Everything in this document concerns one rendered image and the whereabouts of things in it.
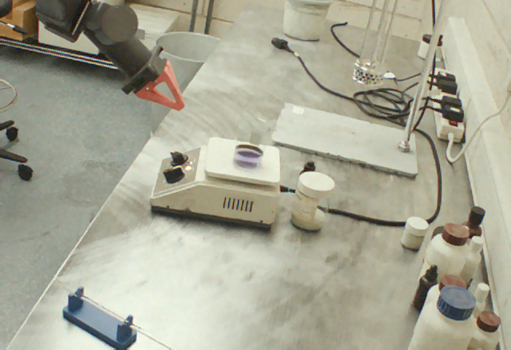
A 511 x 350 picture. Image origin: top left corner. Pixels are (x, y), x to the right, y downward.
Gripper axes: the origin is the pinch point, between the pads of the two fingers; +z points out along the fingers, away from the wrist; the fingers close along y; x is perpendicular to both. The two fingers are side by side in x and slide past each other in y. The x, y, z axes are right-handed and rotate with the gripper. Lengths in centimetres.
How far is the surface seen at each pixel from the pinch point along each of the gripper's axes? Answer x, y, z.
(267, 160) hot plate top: -6.0, -4.4, 15.5
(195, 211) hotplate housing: 6.0, -11.9, 12.1
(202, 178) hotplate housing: 1.6, -10.6, 8.9
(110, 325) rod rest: 11.0, -40.6, 6.1
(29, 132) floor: 114, 142, 3
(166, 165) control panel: 8.3, -2.4, 6.0
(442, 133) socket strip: -26, 36, 52
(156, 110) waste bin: 70, 148, 32
